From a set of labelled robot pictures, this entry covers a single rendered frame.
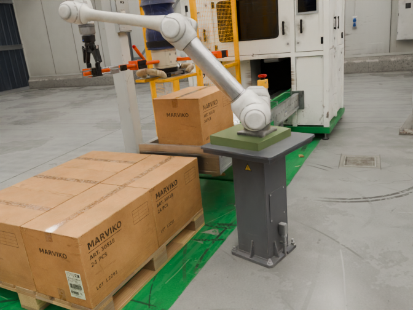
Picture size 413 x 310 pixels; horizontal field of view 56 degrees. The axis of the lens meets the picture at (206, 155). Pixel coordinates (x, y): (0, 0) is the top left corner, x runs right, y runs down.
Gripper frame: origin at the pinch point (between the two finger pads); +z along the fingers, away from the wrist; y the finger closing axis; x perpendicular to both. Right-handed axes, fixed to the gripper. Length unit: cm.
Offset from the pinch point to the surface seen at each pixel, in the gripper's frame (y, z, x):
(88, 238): -45, 73, 50
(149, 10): 0, -33, -49
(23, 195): 33, 70, 44
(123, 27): 104, -27, -109
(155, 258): -35, 113, 3
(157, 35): -4, -16, -50
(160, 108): 17, 36, -64
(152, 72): -6.3, 6.0, -39.9
